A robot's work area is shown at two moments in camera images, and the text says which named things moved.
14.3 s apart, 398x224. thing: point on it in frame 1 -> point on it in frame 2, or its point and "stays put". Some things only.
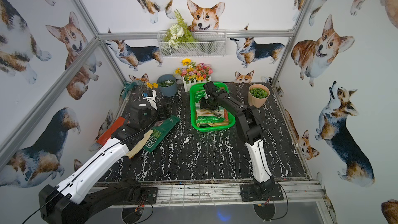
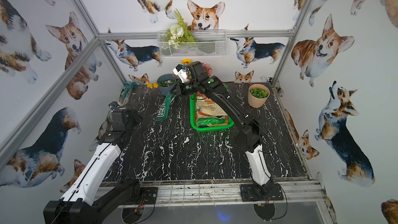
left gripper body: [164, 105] -> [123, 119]
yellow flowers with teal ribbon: [127, 86] stays put
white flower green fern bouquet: [178, 33] stays put
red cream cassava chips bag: [119, 121] -> [206, 108]
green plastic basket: [211, 128] stays put
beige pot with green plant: [257, 95] stays put
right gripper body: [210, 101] -> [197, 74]
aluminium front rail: [227, 194] stays put
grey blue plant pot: [167, 84] stays put
